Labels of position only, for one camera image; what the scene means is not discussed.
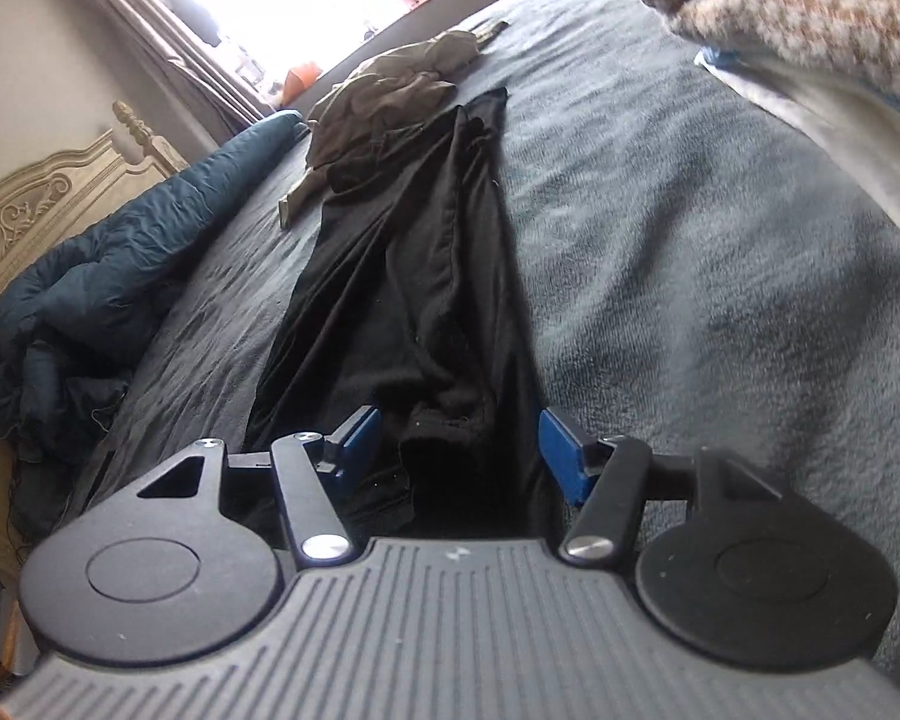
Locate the blue folded cloth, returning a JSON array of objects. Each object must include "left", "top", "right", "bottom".
[{"left": 694, "top": 45, "right": 740, "bottom": 74}]

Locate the orange object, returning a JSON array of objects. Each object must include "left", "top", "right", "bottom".
[{"left": 281, "top": 64, "right": 320, "bottom": 102}]

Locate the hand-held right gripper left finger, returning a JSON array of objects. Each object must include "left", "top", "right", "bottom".
[{"left": 136, "top": 405, "right": 382, "bottom": 567}]

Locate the beige curtain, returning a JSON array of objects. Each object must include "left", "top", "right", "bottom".
[{"left": 56, "top": 0, "right": 271, "bottom": 155}]

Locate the cream carved headboard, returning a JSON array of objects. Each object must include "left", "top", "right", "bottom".
[{"left": 0, "top": 101, "right": 192, "bottom": 361}]

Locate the beige crumpled garment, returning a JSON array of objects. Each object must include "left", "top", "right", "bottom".
[{"left": 277, "top": 21, "right": 511, "bottom": 230}]

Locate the teal duvet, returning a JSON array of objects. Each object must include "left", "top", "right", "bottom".
[{"left": 0, "top": 109, "right": 308, "bottom": 458}]

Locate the white folded cloth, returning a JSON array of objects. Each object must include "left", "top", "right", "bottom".
[{"left": 694, "top": 45, "right": 900, "bottom": 241}]

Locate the striped woolly blanket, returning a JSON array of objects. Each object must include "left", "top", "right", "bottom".
[{"left": 640, "top": 0, "right": 900, "bottom": 102}]

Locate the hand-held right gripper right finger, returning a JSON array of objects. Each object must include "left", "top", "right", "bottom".
[{"left": 538, "top": 409, "right": 785, "bottom": 565}]

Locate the black printed t-shirt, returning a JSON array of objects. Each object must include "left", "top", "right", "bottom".
[{"left": 244, "top": 86, "right": 571, "bottom": 541}]

